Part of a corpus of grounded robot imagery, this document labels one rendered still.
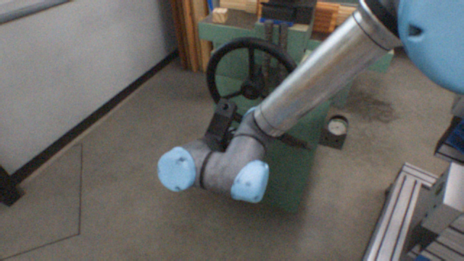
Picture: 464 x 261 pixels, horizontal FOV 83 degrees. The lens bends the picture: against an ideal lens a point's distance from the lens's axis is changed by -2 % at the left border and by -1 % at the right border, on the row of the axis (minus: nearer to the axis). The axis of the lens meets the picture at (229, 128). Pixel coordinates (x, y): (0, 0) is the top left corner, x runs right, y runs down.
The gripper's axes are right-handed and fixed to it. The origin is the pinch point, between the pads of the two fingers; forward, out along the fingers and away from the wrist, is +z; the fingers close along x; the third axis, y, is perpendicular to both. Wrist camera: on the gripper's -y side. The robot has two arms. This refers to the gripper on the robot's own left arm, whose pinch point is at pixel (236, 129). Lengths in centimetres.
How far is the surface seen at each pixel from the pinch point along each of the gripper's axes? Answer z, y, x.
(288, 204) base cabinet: 52, 43, 19
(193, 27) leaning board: 131, -42, -92
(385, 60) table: 11.2, -27.8, 34.5
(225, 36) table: 11.8, -26.8, -13.9
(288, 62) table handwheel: -6.7, -21.4, 11.3
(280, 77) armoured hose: 3.7, -17.3, 8.3
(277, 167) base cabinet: 39.4, 21.6, 10.6
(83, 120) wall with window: 56, 37, -122
